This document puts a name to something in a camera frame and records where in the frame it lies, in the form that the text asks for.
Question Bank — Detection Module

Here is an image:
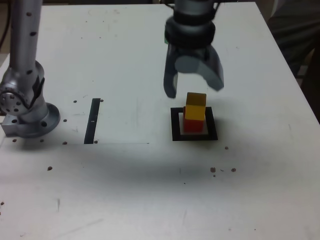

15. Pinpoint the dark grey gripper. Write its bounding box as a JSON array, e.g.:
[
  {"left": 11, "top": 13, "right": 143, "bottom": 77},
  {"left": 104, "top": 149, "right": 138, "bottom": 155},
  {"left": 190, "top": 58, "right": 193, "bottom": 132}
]
[{"left": 163, "top": 42, "right": 225, "bottom": 99}]

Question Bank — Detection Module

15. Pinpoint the red cube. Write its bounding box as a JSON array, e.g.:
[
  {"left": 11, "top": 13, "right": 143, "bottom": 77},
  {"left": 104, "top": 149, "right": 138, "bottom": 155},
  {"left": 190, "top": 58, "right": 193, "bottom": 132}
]
[{"left": 183, "top": 106, "right": 204, "bottom": 133}]

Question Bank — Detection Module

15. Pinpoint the black tape square outline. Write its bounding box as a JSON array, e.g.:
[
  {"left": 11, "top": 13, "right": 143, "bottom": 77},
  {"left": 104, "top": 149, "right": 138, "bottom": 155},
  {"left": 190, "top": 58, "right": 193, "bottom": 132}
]
[{"left": 170, "top": 106, "right": 219, "bottom": 142}]

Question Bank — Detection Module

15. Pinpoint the yellow cube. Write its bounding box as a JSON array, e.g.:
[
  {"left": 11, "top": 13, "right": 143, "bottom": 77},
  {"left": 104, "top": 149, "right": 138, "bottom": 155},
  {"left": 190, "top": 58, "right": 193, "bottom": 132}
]
[{"left": 184, "top": 92, "right": 208, "bottom": 121}]

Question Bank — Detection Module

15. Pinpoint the black tape strip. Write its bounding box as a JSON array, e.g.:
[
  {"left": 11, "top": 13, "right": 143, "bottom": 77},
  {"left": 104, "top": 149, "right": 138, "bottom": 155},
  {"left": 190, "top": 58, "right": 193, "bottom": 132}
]
[{"left": 83, "top": 98, "right": 102, "bottom": 145}]

